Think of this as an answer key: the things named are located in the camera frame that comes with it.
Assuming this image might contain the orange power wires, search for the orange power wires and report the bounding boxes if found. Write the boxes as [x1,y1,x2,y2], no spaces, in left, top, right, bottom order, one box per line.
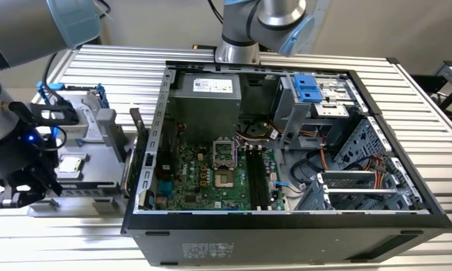
[299,127,322,139]

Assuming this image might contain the power wire bundle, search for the power wire bundle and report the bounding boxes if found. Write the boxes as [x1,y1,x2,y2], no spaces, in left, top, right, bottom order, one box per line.
[235,120,287,142]

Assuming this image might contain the metal disk bay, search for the metal disk bay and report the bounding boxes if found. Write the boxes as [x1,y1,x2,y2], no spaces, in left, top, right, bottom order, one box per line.
[297,169,426,212]

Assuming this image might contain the orange data wire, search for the orange data wire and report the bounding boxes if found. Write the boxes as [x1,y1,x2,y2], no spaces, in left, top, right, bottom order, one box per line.
[319,142,330,172]

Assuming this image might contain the green motherboard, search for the green motherboard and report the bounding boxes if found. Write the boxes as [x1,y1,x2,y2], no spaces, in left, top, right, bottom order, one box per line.
[150,142,287,212]

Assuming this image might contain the blue plastic drive latch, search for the blue plastic drive latch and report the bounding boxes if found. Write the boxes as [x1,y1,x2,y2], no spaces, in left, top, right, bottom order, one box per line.
[291,73,322,103]

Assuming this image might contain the red yellow wire bundle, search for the red yellow wire bundle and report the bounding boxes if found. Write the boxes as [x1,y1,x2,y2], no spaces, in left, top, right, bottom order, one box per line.
[363,154,389,190]

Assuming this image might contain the metal socket cover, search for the metal socket cover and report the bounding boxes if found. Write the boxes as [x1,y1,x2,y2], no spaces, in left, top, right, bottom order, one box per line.
[213,139,238,168]

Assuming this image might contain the perforated metal cage panel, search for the perforated metal cage panel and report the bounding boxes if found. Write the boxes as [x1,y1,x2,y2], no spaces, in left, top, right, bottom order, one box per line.
[333,115,398,172]

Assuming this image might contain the black camera cable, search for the black camera cable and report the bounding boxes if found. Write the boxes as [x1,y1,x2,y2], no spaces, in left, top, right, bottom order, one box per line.
[42,50,83,150]

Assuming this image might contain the grey power supply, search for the grey power supply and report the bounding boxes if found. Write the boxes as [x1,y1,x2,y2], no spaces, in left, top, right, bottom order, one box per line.
[168,72,243,144]

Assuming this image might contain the dark RAM stick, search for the dark RAM stick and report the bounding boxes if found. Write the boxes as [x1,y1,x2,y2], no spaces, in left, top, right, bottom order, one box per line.
[60,182,120,191]

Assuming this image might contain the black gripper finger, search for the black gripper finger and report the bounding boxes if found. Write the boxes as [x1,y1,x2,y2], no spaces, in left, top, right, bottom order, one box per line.
[0,183,50,209]
[39,152,64,198]

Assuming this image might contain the silver CPU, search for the silver CPU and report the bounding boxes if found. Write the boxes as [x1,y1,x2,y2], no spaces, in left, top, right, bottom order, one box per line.
[59,156,84,174]

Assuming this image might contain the grey parts rack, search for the grey parts rack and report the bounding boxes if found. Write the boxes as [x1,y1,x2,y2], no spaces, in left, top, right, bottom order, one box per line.
[27,108,152,220]

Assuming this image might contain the black RAM slot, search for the black RAM slot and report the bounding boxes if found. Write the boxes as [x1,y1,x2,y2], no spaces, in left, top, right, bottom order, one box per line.
[255,144,269,211]
[246,144,258,211]
[251,144,263,211]
[259,144,275,211]

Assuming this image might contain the CPU socket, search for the CPU socket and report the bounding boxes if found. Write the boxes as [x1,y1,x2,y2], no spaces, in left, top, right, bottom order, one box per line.
[213,166,238,191]

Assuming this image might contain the green graphics card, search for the green graphics card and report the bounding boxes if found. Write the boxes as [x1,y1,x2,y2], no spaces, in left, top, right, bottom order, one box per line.
[123,108,152,200]

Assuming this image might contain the black PC case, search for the black PC case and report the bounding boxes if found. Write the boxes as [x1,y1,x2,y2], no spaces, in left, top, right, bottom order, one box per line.
[120,60,452,268]

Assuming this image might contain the hard disk in blue carrier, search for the hard disk in blue carrier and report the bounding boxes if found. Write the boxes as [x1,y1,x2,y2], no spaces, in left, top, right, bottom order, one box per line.
[36,81,111,147]

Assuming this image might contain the black round data cable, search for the black round data cable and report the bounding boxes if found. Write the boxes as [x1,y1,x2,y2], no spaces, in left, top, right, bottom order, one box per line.
[289,154,325,195]

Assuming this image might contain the metal drive bay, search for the metal drive bay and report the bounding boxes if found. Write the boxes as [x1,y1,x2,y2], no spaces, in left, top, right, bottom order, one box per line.
[274,72,365,149]

